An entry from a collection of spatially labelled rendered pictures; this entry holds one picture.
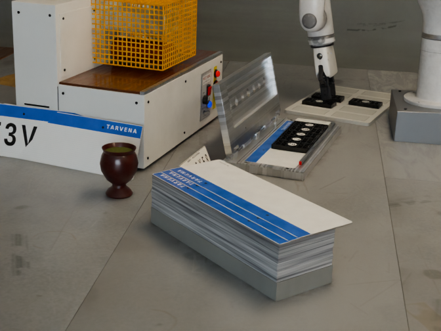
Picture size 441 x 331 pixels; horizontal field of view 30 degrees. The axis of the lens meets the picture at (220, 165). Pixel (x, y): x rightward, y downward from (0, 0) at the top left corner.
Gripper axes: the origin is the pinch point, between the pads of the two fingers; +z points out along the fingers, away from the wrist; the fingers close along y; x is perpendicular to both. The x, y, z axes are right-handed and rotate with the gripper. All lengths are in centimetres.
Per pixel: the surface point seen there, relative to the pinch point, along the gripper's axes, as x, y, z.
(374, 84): -7.4, 33.5, 5.2
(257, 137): 5, -55, 0
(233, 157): 4, -75, 0
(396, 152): -29, -43, 10
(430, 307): -50, -126, 14
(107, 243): 10, -127, 1
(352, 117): -11.6, -17.2, 5.0
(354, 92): -5.2, 13.2, 3.7
